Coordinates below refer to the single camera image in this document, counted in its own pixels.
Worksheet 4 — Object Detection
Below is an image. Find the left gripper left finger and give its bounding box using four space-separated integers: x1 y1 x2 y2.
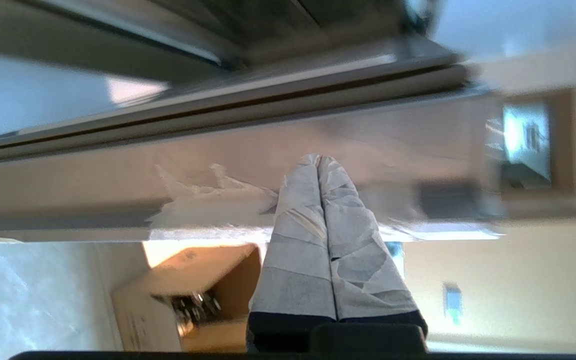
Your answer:
247 153 338 352

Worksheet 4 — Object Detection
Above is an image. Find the stainless steel fridge door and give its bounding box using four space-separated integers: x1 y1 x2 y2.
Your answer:
0 35 506 243

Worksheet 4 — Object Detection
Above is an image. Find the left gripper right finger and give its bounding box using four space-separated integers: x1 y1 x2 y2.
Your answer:
317 155 429 352

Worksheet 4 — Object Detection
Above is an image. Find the brown cardboard box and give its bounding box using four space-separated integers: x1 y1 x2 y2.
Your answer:
111 243 262 352

